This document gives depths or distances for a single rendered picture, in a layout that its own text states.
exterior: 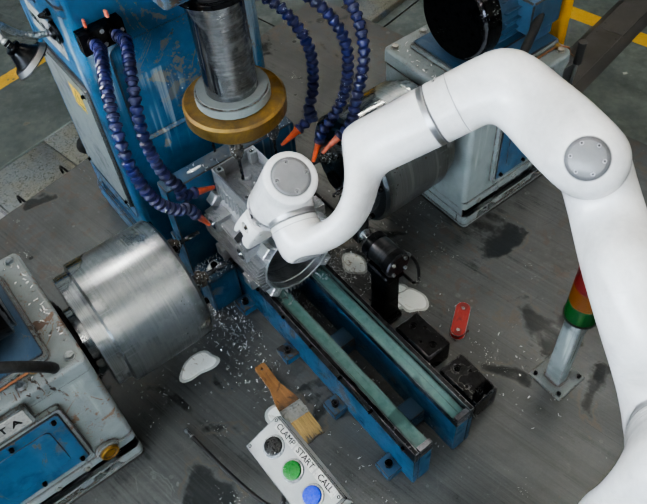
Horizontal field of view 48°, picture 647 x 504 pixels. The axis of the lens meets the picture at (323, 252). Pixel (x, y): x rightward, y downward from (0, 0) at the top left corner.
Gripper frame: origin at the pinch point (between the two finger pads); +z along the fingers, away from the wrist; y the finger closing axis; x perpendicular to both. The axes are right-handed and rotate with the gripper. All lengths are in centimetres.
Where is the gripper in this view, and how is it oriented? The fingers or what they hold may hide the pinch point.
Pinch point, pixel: (256, 232)
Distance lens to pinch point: 136.6
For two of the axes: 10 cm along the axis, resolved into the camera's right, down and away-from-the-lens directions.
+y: 7.9, -5.1, 3.4
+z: -2.5, 2.3, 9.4
